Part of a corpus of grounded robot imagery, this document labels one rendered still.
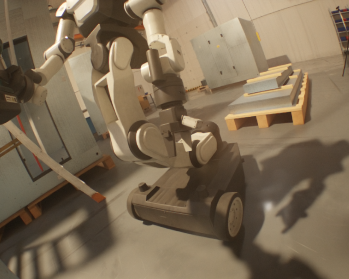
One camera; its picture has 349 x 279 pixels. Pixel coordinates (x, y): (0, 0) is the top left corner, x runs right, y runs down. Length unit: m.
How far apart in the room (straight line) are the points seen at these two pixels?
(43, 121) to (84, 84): 1.84
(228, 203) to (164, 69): 0.49
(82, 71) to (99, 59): 5.76
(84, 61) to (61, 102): 4.28
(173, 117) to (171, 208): 0.43
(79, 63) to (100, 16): 5.83
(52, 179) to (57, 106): 0.88
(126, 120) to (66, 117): 1.78
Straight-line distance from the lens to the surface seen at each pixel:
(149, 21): 0.60
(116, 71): 0.62
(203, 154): 0.86
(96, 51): 0.70
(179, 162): 0.79
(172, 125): 0.44
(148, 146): 0.59
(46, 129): 5.79
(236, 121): 1.91
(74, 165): 2.34
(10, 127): 1.61
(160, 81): 0.48
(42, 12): 2.98
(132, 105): 0.65
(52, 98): 2.38
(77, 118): 2.37
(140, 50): 0.77
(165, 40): 0.54
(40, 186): 2.34
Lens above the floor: 0.63
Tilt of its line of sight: 15 degrees down
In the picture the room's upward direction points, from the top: 22 degrees counter-clockwise
